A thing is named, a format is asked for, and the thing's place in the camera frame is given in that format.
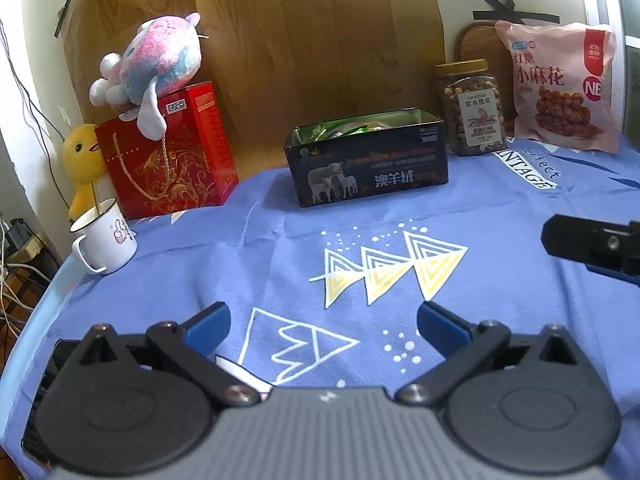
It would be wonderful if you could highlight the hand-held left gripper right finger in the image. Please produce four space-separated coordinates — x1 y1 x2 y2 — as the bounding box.
395 301 590 407

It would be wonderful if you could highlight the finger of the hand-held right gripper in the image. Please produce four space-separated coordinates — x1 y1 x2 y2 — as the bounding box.
541 214 640 288

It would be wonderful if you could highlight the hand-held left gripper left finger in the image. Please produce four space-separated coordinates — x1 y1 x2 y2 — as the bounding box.
60 302 263 409

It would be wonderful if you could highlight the black tin box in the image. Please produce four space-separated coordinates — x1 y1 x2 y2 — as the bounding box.
284 107 448 208

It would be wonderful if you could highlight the blue printed cloth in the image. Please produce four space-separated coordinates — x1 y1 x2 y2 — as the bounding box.
0 132 640 480

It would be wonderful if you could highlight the white enamel mug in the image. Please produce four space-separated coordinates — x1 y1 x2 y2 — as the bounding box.
70 197 138 276

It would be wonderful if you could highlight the pink snack bag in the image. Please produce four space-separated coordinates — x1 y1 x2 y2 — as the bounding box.
495 21 621 155

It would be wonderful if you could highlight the black phone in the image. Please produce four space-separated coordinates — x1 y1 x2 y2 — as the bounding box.
21 339 82 467

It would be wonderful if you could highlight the red gift box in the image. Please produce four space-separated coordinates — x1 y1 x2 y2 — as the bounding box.
95 81 240 221

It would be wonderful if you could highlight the clear nut jar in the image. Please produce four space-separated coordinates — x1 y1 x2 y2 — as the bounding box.
434 59 507 157

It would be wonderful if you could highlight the yellow duck plush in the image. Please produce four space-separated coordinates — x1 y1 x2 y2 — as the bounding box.
62 124 109 221

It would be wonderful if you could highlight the black power adapter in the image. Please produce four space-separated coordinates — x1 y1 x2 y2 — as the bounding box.
7 217 32 247

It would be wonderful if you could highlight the wooden cutting board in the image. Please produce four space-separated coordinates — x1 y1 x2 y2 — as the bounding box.
454 21 518 131

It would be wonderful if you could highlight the pink and blue plush toy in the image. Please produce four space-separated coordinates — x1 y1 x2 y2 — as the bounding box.
89 12 208 141

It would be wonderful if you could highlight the large wooden board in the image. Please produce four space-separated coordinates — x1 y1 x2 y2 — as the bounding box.
62 0 451 187

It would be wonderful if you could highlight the bundle of white cables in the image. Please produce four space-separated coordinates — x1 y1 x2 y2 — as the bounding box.
0 215 57 342

